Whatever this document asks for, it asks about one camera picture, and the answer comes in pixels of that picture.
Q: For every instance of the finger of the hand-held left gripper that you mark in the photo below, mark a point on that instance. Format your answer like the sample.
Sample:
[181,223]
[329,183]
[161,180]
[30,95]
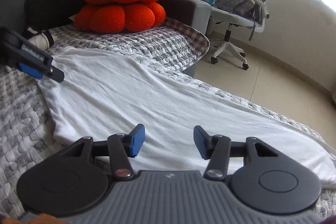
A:
[30,70]
[34,52]

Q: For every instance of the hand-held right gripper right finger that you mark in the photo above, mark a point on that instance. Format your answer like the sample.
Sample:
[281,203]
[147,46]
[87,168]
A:
[200,142]

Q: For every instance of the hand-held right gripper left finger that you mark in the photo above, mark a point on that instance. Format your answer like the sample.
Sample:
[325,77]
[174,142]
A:
[137,141]

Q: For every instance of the white pants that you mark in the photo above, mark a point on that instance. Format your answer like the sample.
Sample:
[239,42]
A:
[131,98]

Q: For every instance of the beige garment with black trim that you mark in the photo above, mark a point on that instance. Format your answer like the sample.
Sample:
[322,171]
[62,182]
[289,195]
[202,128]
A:
[39,40]

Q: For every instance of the grey checked quilted blanket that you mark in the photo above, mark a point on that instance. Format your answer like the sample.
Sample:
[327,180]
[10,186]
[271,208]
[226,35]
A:
[162,43]

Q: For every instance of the white office chair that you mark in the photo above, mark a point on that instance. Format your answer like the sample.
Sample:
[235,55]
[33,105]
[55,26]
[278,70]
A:
[236,19]

